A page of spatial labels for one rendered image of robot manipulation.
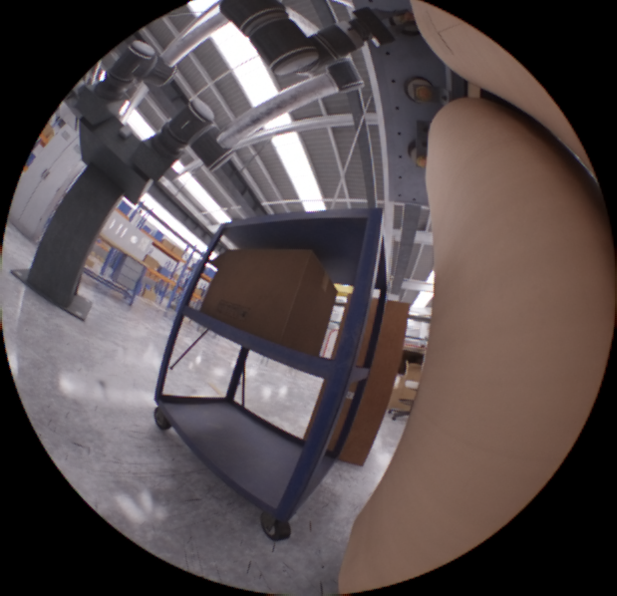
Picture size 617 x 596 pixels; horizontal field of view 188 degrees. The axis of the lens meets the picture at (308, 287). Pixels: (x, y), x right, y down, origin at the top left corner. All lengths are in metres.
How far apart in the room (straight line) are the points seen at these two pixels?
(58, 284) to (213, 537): 1.82
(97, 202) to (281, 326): 1.81
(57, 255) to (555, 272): 2.12
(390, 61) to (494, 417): 0.85
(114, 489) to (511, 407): 0.72
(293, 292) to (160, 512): 0.72
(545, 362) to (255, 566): 0.60
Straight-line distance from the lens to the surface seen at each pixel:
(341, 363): 0.34
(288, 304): 0.49
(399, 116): 0.84
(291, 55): 0.46
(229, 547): 0.61
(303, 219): 0.54
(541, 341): 0.17
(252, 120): 1.13
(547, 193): 0.24
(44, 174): 4.72
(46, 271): 1.99
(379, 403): 1.01
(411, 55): 0.82
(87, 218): 1.92
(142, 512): 0.63
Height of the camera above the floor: 0.55
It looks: 18 degrees up
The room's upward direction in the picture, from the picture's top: 18 degrees clockwise
